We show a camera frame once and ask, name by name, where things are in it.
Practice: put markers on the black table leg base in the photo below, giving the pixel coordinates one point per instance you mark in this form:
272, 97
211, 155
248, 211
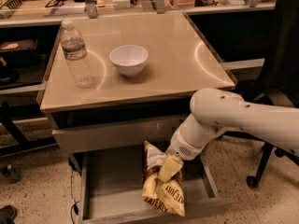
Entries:
22, 143

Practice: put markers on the clear plastic water bottle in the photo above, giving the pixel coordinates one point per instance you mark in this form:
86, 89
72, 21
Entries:
76, 55

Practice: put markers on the closed top drawer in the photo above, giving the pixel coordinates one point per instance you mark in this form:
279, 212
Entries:
117, 134

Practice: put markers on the black office chair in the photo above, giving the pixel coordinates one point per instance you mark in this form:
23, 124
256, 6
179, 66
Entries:
278, 82

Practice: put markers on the white bowl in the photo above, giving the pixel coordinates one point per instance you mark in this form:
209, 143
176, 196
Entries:
129, 60

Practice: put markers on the brown yellow chip bag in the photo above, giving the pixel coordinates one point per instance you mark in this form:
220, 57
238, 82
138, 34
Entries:
163, 197

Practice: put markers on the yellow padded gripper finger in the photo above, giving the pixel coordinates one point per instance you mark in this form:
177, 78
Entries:
171, 167

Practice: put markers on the black shoe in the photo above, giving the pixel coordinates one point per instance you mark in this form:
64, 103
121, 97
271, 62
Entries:
7, 214

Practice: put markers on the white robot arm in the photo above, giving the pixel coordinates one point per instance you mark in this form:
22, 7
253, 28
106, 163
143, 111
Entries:
214, 111

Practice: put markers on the open middle drawer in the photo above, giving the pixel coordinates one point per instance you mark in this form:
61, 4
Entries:
111, 190

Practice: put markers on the grey drawer cabinet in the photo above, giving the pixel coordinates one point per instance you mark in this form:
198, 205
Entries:
178, 65

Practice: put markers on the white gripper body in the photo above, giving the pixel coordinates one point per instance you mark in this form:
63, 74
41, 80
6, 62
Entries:
183, 146

